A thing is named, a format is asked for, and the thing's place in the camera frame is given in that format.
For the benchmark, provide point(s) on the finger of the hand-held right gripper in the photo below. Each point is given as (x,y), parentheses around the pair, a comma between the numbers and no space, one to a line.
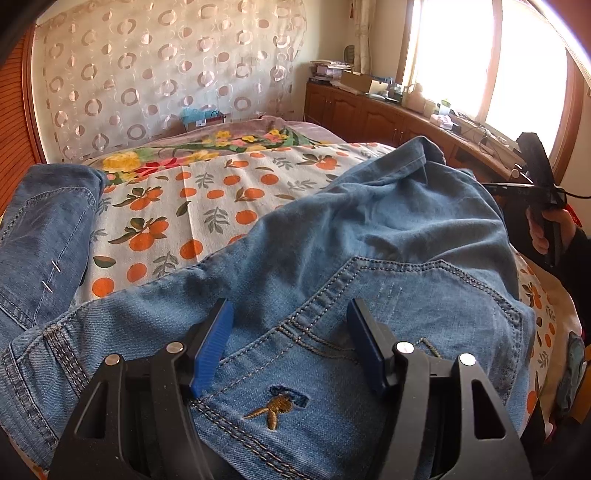
(535,154)
(512,187)

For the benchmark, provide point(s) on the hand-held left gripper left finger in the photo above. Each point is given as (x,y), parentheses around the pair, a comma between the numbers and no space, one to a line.
(212,355)

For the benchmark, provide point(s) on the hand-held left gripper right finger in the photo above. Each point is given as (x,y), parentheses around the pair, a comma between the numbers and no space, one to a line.
(367,350)

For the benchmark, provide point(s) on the light blue denim pants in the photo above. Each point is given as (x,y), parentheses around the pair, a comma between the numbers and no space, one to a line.
(369,230)

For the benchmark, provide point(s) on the person's right forearm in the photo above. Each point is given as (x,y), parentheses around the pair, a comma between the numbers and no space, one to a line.
(577,258)

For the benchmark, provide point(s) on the person's right hand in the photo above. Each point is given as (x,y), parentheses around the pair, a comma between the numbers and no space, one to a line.
(563,224)

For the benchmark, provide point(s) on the green capped bottle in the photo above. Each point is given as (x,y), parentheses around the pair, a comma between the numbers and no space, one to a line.
(444,108)

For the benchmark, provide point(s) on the wooden framed window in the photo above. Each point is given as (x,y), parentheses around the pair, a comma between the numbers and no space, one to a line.
(461,60)

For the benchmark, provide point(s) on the beige plastic jug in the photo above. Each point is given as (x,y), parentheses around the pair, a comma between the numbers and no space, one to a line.
(413,99)

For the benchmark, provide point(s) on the orange fruit print bedsheet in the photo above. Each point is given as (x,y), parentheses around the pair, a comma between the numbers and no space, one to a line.
(194,194)

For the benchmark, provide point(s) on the wooden cabinet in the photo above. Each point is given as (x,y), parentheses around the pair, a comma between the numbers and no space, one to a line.
(360,115)

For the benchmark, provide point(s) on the cardboard box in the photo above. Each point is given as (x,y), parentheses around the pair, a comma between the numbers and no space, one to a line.
(358,82)

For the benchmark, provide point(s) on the floral blanket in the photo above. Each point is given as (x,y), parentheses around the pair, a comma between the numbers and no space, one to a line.
(207,147)

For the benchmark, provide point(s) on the beige window curtain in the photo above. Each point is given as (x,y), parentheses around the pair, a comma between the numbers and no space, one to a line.
(364,32)

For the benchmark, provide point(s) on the dark blue folded jeans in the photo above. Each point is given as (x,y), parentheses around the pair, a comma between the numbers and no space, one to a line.
(46,221)

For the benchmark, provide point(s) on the stack of books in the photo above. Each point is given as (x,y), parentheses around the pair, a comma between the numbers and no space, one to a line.
(328,70)

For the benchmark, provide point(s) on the blue gift bag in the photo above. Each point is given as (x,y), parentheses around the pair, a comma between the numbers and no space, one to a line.
(196,115)

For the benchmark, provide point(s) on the circle pattern wall curtain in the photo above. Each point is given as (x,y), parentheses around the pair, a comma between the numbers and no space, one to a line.
(161,69)

